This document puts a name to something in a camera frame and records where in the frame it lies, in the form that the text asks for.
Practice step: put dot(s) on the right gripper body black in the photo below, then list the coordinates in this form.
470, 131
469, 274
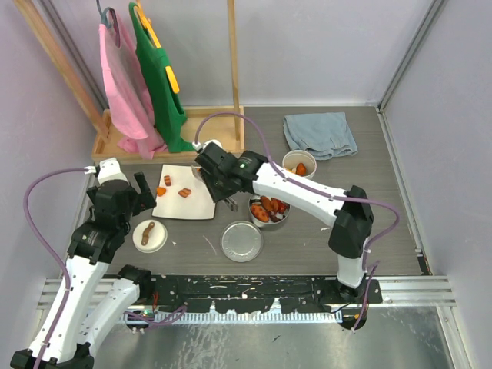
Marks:
217, 189

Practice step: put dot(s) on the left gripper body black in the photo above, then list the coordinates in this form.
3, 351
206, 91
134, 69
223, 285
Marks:
135, 197

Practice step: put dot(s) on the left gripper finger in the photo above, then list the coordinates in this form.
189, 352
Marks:
142, 184
146, 201

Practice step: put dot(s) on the orange fried chicken piece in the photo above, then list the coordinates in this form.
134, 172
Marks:
259, 213

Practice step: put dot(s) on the round metal tin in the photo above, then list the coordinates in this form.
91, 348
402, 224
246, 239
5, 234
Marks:
280, 208

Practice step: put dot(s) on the white cylindrical container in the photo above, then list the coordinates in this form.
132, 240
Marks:
293, 158

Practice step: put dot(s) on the blue cloth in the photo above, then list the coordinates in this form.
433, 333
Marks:
323, 135

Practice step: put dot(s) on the metal tongs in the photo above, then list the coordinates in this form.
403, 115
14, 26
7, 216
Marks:
230, 202

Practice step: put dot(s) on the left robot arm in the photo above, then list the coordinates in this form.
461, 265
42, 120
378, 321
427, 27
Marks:
72, 334

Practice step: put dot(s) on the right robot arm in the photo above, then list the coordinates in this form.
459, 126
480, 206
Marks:
347, 213

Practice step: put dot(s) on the orange striped sushi piece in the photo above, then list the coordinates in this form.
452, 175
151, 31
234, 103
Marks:
184, 192

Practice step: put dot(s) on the white square plate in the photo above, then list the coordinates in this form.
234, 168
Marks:
197, 206

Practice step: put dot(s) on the brown fried piece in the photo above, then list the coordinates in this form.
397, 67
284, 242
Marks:
265, 201

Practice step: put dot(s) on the wooden clothes rack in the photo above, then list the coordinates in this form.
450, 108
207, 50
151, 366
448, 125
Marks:
228, 129

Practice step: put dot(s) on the purple octopus tentacle toy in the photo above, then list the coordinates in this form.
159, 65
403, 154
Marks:
273, 217

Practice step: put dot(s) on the round metal tin lid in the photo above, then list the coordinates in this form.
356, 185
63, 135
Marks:
241, 241

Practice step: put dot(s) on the green apron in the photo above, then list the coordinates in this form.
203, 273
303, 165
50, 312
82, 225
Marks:
169, 114

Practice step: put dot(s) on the orange shrimp piece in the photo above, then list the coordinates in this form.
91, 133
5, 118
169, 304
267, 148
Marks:
301, 170

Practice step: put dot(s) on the pink apron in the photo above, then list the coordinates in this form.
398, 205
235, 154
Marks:
129, 101

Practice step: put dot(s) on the grey hanger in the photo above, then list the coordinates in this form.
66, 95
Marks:
110, 21

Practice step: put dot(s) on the yellow hanger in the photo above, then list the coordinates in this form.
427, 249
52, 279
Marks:
146, 23

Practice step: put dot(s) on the white lid brown handle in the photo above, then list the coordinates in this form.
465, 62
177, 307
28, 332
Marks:
149, 236

